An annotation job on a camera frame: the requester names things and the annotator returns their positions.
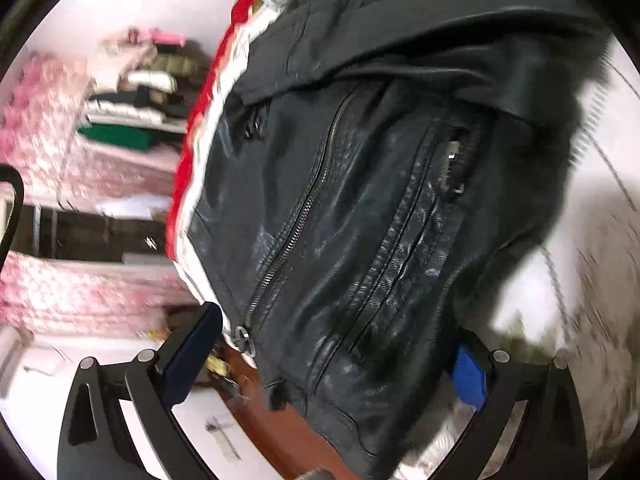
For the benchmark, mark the brown wooden door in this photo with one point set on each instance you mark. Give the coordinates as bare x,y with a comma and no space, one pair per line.
272,410

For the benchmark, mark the pile of folded clothes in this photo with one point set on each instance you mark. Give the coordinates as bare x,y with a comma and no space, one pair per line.
142,92

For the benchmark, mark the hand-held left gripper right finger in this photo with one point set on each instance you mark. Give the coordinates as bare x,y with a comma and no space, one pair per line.
469,372

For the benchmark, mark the pink patterned blanket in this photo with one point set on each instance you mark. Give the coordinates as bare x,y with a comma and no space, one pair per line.
65,170

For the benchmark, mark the black chair backrest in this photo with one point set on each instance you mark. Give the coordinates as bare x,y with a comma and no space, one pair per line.
12,205

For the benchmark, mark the red and white garment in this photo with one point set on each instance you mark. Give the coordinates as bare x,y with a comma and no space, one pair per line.
200,160

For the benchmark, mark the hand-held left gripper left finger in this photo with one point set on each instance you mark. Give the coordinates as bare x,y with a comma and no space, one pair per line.
192,355

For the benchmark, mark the black leather jacket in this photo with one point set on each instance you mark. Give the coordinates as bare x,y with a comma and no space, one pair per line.
380,185

